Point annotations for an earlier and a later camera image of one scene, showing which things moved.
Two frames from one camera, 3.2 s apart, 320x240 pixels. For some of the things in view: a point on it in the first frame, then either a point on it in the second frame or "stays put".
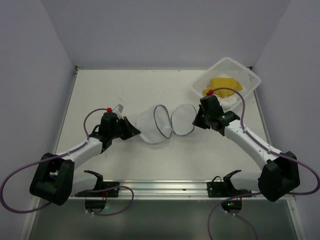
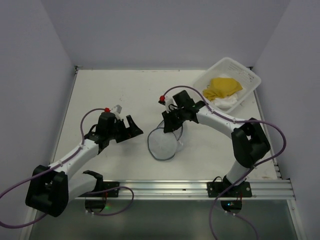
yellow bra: [217, 83] stays put
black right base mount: [224, 189] stays put
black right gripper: [203, 118] to [171, 119]
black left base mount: [95, 198] stays put
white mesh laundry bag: [155, 124] to [163, 146]
